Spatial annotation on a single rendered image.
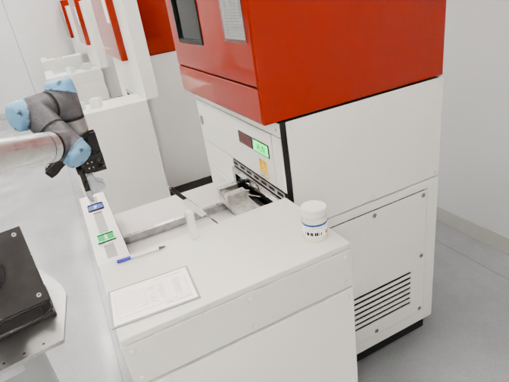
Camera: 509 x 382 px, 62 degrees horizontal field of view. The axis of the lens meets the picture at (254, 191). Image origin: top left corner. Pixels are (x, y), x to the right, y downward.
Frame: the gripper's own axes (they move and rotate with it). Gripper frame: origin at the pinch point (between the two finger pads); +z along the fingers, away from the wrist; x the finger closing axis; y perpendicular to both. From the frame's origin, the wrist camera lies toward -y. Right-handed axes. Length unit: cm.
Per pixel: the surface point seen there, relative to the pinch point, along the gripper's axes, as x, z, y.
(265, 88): -15, -23, 56
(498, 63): 20, 3, 207
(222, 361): -50, 33, 17
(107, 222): 11.0, 14.6, 2.7
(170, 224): 17.0, 26.7, 24.4
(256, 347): -50, 34, 27
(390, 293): -15, 77, 103
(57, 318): -11.5, 28.7, -19.1
